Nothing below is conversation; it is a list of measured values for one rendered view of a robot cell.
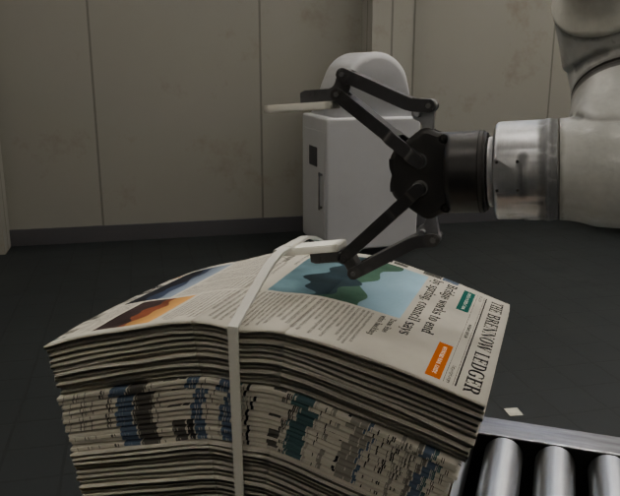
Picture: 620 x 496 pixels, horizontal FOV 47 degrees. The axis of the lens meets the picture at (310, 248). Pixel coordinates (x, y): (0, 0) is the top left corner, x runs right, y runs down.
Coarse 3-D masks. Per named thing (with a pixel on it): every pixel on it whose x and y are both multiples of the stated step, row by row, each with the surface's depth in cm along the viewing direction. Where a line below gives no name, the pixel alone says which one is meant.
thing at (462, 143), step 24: (408, 144) 66; (432, 144) 65; (456, 144) 63; (480, 144) 62; (408, 168) 66; (432, 168) 66; (456, 168) 62; (480, 168) 62; (432, 192) 66; (456, 192) 63; (480, 192) 62; (432, 216) 67
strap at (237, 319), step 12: (300, 240) 74; (324, 240) 81; (276, 252) 69; (264, 264) 67; (264, 276) 66; (252, 288) 64; (252, 300) 63; (240, 312) 62; (228, 324) 61; (240, 324) 61
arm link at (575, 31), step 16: (560, 0) 64; (576, 0) 62; (592, 0) 60; (608, 0) 60; (560, 16) 64; (576, 16) 62; (592, 16) 61; (608, 16) 60; (560, 32) 65; (576, 32) 63; (592, 32) 61; (608, 32) 61; (560, 48) 66; (576, 48) 64; (592, 48) 63; (608, 48) 62; (576, 64) 65; (592, 64) 63; (576, 80) 65
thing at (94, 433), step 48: (192, 288) 78; (96, 336) 66; (144, 336) 65; (192, 336) 63; (96, 384) 68; (144, 384) 66; (192, 384) 64; (96, 432) 69; (144, 432) 67; (192, 432) 65; (96, 480) 70; (144, 480) 68; (192, 480) 66
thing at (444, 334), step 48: (336, 288) 72; (384, 288) 75; (432, 288) 78; (288, 336) 60; (336, 336) 61; (384, 336) 63; (432, 336) 65; (480, 336) 68; (288, 384) 61; (336, 384) 59; (384, 384) 58; (432, 384) 56; (480, 384) 58; (288, 432) 62; (336, 432) 60; (384, 432) 59; (432, 432) 57; (288, 480) 62; (336, 480) 61; (384, 480) 59; (432, 480) 58
